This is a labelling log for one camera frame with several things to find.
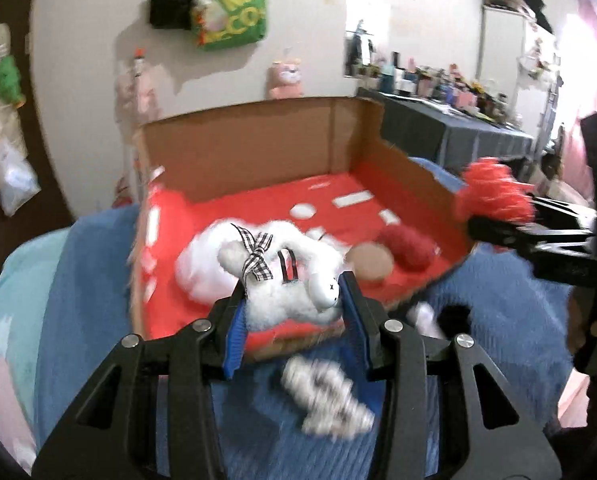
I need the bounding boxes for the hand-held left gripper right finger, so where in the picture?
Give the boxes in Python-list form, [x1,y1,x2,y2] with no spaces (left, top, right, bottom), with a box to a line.
[339,270,563,480]

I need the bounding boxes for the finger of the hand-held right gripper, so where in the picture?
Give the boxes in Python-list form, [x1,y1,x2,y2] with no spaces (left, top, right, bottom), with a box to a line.
[468,215,597,281]
[529,196,597,231]

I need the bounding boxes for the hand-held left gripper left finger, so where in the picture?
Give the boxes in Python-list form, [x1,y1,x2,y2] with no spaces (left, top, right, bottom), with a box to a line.
[31,272,253,480]

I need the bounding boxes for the white fluffy bunny plush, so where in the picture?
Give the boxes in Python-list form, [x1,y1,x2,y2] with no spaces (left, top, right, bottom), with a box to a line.
[217,225,346,333]

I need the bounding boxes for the small white cloth piece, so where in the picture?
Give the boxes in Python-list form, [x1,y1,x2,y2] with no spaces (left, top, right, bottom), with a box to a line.
[409,302,446,338]

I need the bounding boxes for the beige round puff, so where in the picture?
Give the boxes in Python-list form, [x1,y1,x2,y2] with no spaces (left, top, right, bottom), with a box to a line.
[351,244,394,283]

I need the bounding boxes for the white patterned scrunchie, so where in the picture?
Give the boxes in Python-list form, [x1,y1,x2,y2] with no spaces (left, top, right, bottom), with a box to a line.
[282,355,375,437]

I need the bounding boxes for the red foam net sleeve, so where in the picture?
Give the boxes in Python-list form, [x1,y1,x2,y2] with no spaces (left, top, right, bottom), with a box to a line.
[453,157,536,226]

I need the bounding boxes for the white mesh bath pouf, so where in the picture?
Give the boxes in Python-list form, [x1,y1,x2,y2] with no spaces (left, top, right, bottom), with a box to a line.
[176,217,309,301]

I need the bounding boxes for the black scrunchie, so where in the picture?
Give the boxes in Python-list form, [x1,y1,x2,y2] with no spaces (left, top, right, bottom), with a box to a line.
[437,304,473,337]

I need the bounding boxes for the red bunny plush pouch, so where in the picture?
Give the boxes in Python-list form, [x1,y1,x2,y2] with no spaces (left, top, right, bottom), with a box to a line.
[378,225,436,271]

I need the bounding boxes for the cardboard box with red lining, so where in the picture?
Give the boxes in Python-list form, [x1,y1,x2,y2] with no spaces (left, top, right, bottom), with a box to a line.
[128,95,479,361]

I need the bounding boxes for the blue knitted blanket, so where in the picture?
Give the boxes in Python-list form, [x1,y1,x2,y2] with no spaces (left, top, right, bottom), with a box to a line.
[33,157,594,480]

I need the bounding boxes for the pink curtain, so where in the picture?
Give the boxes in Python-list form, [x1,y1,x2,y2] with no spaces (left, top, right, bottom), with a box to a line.
[563,0,597,201]

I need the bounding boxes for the hanging plush charms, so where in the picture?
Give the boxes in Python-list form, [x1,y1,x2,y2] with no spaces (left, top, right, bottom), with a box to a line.
[518,40,561,81]

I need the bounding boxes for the table with dark grey cloth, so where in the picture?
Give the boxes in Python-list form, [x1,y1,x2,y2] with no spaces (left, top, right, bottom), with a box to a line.
[355,87,536,181]

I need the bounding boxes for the white wardrobe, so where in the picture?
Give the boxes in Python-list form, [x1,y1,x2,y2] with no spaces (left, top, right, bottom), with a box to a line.
[478,5,564,141]

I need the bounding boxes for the pink plush toy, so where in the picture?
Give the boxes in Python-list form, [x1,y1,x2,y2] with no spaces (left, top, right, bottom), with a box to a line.
[268,60,304,100]

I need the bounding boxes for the clear plastic bag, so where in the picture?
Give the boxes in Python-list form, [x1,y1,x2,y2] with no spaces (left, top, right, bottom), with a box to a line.
[0,152,42,218]

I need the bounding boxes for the dark brown door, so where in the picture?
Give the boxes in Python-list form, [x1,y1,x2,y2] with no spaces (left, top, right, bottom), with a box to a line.
[0,0,79,281]

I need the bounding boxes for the white stick with orange cap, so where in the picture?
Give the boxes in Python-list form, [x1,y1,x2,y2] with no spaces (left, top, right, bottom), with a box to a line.
[128,49,152,126]

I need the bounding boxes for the green tote bag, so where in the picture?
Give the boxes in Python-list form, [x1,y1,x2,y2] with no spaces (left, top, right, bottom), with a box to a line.
[191,0,269,52]

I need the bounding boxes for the green plush toy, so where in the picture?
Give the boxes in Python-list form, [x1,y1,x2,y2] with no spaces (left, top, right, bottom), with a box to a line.
[0,55,24,106]

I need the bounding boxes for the frameless wall mirror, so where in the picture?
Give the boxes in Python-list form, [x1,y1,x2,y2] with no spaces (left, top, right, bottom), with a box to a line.
[343,0,393,80]

